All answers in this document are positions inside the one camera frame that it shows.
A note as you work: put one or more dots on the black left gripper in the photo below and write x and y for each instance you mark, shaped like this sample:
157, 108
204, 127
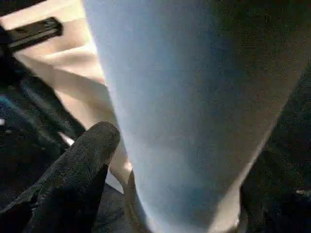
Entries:
34, 31

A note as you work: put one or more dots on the white plastic table top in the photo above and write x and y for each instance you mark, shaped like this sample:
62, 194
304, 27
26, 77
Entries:
68, 63

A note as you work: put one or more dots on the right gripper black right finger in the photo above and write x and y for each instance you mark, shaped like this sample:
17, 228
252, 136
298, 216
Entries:
286, 211

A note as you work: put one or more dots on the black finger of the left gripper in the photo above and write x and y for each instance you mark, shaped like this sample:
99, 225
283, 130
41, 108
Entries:
53, 111

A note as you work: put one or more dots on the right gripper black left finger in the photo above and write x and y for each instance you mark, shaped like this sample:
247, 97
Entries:
68, 184

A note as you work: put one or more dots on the white plastic table leg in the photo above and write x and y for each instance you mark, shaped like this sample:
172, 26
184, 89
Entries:
194, 97

